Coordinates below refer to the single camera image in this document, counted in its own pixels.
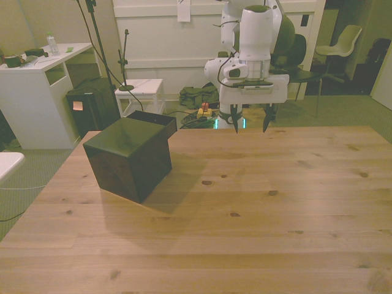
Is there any black chair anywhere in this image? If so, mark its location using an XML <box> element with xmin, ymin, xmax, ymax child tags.
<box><xmin>270</xmin><ymin>33</ymin><xmax>326</xmax><ymax>119</ymax></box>

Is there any white swivel chair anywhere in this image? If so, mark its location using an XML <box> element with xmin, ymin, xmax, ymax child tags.
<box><xmin>315</xmin><ymin>24</ymin><xmax>363</xmax><ymax>84</ymax></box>

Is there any black tall tripod stand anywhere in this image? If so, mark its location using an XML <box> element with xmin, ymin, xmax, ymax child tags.
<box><xmin>75</xmin><ymin>0</ymin><xmax>145</xmax><ymax>119</ymax></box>

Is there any black open drawer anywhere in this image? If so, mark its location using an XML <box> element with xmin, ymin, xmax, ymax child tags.
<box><xmin>126</xmin><ymin>110</ymin><xmax>178</xmax><ymax>142</ymax></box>

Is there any white floor cable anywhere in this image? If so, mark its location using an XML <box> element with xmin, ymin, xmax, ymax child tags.
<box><xmin>0</xmin><ymin>183</ymin><xmax>47</xmax><ymax>191</ymax></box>

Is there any black drawer cabinet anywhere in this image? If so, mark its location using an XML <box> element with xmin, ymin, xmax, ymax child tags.
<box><xmin>83</xmin><ymin>118</ymin><xmax>173</xmax><ymax>204</ymax></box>

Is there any small white side table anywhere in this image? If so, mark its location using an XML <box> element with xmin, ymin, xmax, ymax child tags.
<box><xmin>114</xmin><ymin>78</ymin><xmax>167</xmax><ymax>118</ymax></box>

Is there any white paper sheet on wall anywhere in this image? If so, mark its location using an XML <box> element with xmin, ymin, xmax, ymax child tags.
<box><xmin>176</xmin><ymin>0</ymin><xmax>192</xmax><ymax>23</ymax></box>

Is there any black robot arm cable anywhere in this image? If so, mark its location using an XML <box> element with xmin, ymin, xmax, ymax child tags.
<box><xmin>214</xmin><ymin>19</ymin><xmax>243</xmax><ymax>90</ymax></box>

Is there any black flat object on desk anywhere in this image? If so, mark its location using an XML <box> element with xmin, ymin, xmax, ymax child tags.
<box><xmin>24</xmin><ymin>48</ymin><xmax>50</xmax><ymax>59</ymax></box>

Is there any clear plastic water bottle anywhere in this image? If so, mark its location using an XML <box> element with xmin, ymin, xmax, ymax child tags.
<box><xmin>46</xmin><ymin>31</ymin><xmax>61</xmax><ymax>57</ymax></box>

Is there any yellow emergency stop button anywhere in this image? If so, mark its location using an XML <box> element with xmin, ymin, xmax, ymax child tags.
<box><xmin>197</xmin><ymin>102</ymin><xmax>213</xmax><ymax>119</ymax></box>

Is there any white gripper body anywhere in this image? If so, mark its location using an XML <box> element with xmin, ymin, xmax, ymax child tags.
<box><xmin>219</xmin><ymin>73</ymin><xmax>290</xmax><ymax>106</ymax></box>

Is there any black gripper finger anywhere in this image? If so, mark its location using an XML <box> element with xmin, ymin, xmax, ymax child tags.
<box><xmin>231</xmin><ymin>104</ymin><xmax>243</xmax><ymax>134</ymax></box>
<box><xmin>262</xmin><ymin>103</ymin><xmax>277</xmax><ymax>134</ymax></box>

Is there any black desk microphone stand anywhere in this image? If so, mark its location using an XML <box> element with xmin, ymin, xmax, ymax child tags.
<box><xmin>117</xmin><ymin>28</ymin><xmax>135</xmax><ymax>92</ymax></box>

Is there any white desk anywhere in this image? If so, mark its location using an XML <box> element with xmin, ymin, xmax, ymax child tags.
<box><xmin>0</xmin><ymin>42</ymin><xmax>102</xmax><ymax>150</ymax></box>

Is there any green cloth pile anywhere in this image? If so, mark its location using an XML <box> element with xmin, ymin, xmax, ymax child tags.
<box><xmin>178</xmin><ymin>85</ymin><xmax>221</xmax><ymax>110</ymax></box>

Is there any white rounded table edge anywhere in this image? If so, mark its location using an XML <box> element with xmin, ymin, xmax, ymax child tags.
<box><xmin>0</xmin><ymin>151</ymin><xmax>26</xmax><ymax>185</ymax></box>

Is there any black computer tower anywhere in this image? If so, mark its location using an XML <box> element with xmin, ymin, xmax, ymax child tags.
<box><xmin>65</xmin><ymin>77</ymin><xmax>121</xmax><ymax>139</ymax></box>

